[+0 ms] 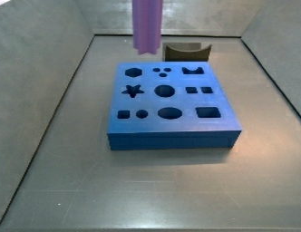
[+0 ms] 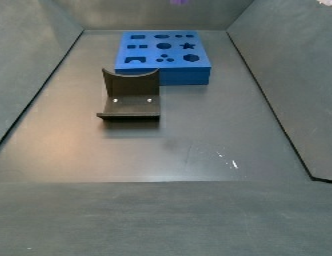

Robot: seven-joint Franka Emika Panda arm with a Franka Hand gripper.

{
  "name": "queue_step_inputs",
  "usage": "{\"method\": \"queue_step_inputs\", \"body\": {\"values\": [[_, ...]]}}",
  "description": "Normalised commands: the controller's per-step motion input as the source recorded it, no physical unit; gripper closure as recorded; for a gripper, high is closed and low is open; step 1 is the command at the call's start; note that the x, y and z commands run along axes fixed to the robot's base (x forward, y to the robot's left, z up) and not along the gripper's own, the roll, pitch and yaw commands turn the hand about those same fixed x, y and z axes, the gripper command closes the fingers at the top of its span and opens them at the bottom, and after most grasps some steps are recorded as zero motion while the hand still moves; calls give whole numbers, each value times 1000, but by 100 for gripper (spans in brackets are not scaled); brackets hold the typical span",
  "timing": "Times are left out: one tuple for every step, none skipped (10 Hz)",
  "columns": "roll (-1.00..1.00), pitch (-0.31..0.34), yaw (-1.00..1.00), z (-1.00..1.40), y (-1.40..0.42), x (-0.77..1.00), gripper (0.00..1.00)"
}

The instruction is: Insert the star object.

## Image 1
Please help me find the purple star-shaped peg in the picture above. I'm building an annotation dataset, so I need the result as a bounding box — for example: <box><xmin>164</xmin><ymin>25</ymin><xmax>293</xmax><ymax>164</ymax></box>
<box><xmin>133</xmin><ymin>0</ymin><xmax>164</xmax><ymax>54</ymax></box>

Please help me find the blue shape sorter box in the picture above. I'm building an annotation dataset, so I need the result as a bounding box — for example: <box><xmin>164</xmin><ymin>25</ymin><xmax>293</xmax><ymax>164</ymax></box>
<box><xmin>107</xmin><ymin>62</ymin><xmax>242</xmax><ymax>150</ymax></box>

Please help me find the dark curved block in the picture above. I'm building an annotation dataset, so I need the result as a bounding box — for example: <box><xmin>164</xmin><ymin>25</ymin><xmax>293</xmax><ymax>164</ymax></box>
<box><xmin>164</xmin><ymin>43</ymin><xmax>213</xmax><ymax>62</ymax></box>

